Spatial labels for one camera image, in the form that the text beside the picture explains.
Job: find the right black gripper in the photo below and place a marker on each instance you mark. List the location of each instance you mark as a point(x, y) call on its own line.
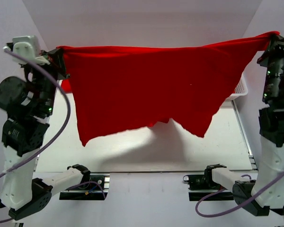
point(278, 44)

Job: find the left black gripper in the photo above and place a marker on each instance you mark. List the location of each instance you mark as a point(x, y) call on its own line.
point(56, 58)

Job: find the red t-shirt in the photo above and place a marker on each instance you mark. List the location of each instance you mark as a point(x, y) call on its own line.
point(119, 88)
point(66, 86)

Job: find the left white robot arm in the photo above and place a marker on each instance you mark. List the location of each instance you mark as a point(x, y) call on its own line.
point(29, 103)

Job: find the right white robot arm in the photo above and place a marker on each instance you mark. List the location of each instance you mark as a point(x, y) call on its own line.
point(266, 192)

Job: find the folded red t-shirt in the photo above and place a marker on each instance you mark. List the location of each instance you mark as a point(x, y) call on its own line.
point(66, 86)

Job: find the white plastic basket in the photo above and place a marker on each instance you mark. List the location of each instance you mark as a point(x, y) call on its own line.
point(240, 90)

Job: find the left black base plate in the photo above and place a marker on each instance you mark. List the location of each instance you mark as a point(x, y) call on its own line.
point(88, 192)

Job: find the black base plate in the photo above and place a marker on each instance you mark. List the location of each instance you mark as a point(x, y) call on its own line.
point(88, 192)
point(198, 188)

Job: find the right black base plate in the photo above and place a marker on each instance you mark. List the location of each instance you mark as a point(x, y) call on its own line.
point(198, 188)

